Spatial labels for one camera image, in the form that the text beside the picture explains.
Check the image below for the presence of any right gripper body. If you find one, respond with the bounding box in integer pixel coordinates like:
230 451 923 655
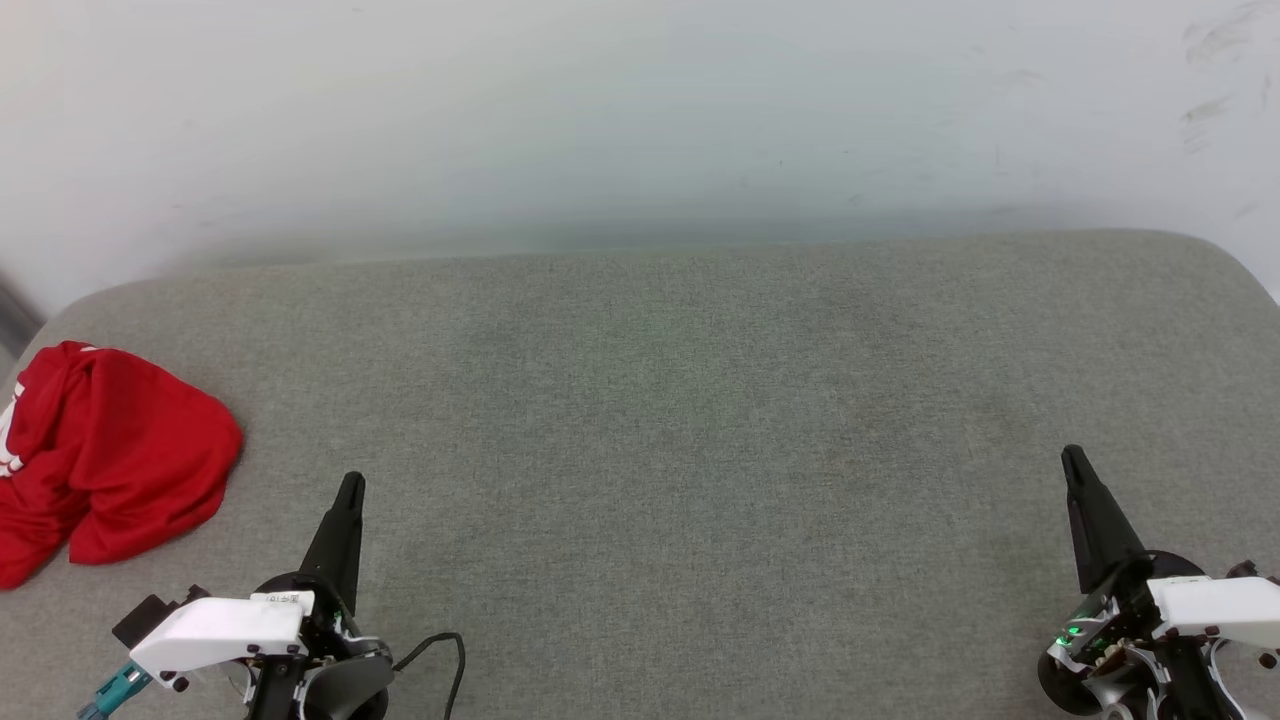
1038 550 1280 720

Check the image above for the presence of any red and white shirt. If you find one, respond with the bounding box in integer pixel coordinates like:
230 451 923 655
0 341 244 591

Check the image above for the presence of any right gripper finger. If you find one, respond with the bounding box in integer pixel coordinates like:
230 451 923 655
1063 446 1151 596

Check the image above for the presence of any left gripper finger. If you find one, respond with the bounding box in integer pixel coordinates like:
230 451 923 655
299 473 366 613

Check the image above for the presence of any thin black cable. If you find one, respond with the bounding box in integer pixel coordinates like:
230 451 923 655
392 632 467 720

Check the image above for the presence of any teal left camera connector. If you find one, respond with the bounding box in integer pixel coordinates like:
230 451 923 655
78 662 151 720

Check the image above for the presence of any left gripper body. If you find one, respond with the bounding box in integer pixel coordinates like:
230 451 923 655
245 572 389 720

